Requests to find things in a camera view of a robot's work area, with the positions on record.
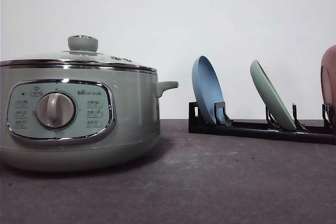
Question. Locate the green plate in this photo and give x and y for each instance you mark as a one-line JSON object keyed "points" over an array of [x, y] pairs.
{"points": [[271, 97]]}

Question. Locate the glass steamer lid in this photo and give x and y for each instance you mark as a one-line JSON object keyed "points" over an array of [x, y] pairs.
{"points": [[83, 52]]}

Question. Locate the pink plate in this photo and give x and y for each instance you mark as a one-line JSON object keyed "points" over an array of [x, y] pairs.
{"points": [[328, 80]]}

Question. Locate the blue plate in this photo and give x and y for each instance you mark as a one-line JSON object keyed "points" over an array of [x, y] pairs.
{"points": [[207, 86]]}

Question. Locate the green electric steamer pot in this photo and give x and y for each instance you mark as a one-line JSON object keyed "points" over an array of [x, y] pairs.
{"points": [[77, 118]]}

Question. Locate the black dish rack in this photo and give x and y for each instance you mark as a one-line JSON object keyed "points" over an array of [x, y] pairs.
{"points": [[224, 125]]}

